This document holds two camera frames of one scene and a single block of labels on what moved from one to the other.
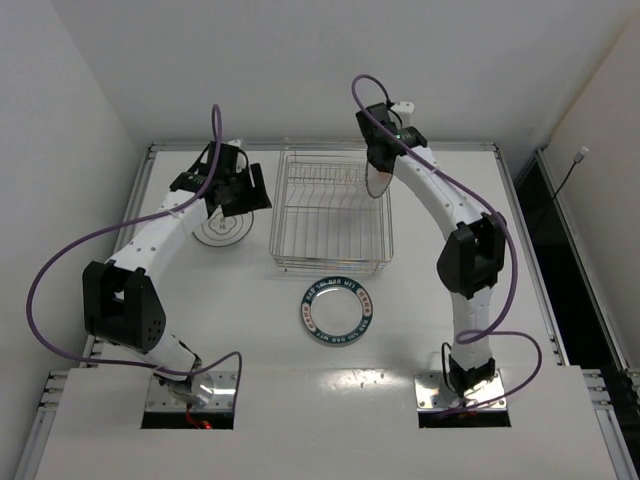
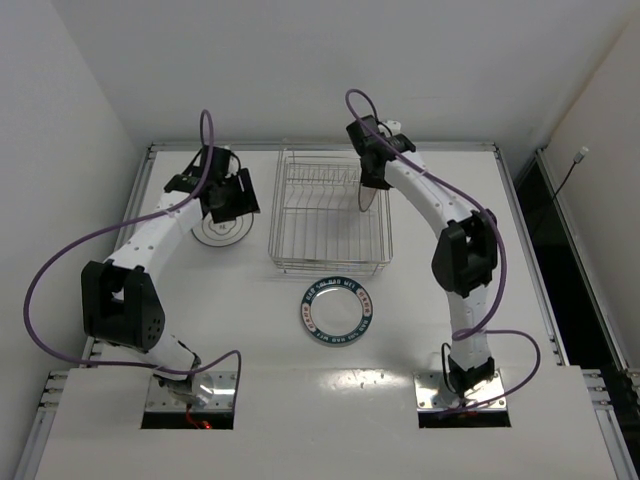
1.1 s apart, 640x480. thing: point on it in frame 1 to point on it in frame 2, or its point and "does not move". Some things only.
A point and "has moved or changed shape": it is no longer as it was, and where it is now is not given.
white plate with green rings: x=222 y=231 does not move
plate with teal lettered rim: x=336 y=310 does not move
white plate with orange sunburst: x=378 y=181 has moved or changed shape
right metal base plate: x=433 y=394 does not move
